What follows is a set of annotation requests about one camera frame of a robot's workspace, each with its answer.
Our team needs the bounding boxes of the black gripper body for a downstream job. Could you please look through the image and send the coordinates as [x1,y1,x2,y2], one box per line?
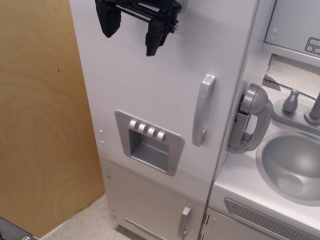
[95,0,182,33]

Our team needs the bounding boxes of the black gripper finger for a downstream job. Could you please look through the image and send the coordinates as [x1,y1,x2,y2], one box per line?
[95,1,121,38]
[145,18,170,56]

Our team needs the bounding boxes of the white fridge door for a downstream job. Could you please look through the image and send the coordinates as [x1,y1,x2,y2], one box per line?
[100,159,205,240]
[70,0,258,205]

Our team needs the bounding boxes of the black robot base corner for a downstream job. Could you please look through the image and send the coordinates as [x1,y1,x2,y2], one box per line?
[0,217,38,240]

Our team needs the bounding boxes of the grey ice dispenser panel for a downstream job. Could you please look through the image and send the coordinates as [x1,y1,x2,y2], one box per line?
[114,110,185,177]

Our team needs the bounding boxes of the grey toy telephone handset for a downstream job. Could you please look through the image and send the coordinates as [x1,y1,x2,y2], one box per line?
[227,83,273,154]

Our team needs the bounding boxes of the white toy microwave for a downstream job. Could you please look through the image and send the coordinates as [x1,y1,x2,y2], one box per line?
[262,0,320,67]

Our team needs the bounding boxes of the grey toy faucet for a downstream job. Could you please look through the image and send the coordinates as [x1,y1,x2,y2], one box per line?
[271,89,320,136]

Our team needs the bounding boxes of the plywood board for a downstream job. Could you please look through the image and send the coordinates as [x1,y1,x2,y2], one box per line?
[0,0,104,238]

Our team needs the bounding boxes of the grey round sink basin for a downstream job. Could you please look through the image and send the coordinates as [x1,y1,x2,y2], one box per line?
[256,131,320,207]

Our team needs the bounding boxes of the silver door hinge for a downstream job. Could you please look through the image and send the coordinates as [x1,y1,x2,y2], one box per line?
[203,213,210,225]

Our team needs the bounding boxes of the grey vent panel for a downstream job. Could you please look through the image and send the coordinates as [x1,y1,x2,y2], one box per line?
[223,198,320,240]

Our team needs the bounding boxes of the grey upper door handle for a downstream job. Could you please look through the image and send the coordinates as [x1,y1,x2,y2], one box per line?
[192,74,216,147]

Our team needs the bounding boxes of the grey door handle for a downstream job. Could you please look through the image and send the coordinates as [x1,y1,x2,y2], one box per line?
[178,206,191,240]
[192,74,216,147]

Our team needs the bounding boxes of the blue cable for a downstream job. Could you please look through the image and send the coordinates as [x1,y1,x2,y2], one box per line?
[262,78,320,99]

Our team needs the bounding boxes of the grey lower door handle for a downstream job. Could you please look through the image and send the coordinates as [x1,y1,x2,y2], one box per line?
[178,206,191,240]

